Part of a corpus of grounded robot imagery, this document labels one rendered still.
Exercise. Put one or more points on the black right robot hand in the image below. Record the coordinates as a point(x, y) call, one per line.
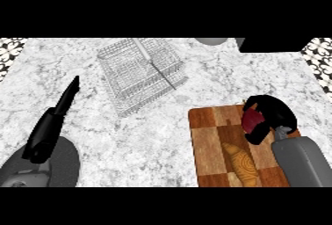
point(280, 112)

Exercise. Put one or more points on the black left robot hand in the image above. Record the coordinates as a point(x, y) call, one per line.
point(49, 129)

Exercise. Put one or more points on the dark red pear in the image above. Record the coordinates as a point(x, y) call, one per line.
point(251, 120)

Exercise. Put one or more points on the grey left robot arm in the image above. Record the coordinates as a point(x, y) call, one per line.
point(40, 168)

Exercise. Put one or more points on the checkered wooden cutting board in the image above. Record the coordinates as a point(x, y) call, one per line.
point(220, 146)

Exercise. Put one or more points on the golden brown croissant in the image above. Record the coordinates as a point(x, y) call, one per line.
point(242, 167)

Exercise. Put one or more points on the black box appliance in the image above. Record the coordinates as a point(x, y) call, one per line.
point(270, 44)

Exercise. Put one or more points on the grey round object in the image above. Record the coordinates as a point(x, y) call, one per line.
point(211, 41)

